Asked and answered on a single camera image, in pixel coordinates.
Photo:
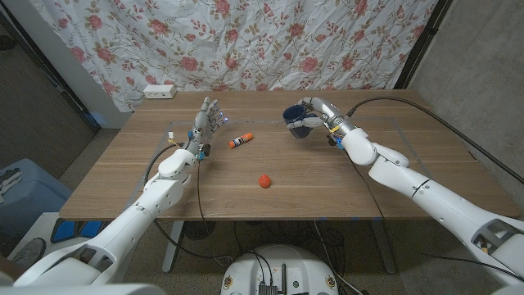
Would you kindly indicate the dark blue ceramic mug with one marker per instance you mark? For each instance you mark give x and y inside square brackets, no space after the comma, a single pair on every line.
[296,114]

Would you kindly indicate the white box with blue print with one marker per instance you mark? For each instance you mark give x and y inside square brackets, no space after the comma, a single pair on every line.
[45,229]

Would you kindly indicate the orange glue stick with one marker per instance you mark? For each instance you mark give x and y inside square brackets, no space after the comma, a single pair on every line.
[241,140]

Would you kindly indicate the white table leg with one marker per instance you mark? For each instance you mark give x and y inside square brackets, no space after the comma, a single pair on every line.
[172,250]

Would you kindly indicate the red strawberry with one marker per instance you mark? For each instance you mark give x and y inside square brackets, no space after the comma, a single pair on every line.
[265,181]

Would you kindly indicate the blue storage bin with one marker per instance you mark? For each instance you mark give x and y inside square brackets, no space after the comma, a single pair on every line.
[32,201]

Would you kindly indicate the grey sneaker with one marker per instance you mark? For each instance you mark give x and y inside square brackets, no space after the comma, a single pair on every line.
[28,252]

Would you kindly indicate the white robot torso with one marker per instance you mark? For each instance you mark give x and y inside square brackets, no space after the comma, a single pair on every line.
[294,266]

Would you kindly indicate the grey table leg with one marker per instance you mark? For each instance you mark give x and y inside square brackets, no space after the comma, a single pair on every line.
[385,250]

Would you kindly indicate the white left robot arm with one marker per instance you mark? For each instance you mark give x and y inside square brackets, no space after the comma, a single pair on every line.
[135,221]

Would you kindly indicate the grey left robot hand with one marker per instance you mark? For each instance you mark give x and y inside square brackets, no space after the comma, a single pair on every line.
[202,125]

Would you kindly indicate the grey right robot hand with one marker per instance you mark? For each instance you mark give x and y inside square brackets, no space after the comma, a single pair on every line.
[329,112]

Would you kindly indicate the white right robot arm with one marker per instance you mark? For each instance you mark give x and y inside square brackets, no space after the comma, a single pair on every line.
[430,192]

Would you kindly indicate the floral backdrop cloth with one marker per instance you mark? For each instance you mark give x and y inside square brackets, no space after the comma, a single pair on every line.
[245,41]

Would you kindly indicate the black backdrop stand pole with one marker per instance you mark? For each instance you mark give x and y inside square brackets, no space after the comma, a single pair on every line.
[421,41]

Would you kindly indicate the white power strip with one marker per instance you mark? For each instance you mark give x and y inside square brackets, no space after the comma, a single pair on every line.
[159,91]

